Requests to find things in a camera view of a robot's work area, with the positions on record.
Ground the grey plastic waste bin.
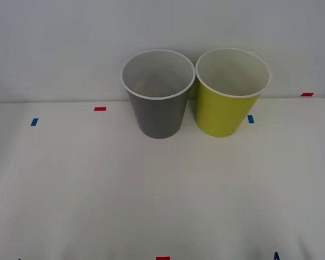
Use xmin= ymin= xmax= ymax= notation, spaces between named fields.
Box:
xmin=120 ymin=48 xmax=196 ymax=139

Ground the yellow-green plastic waste bin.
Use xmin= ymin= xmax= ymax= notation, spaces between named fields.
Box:
xmin=194 ymin=47 xmax=272 ymax=138

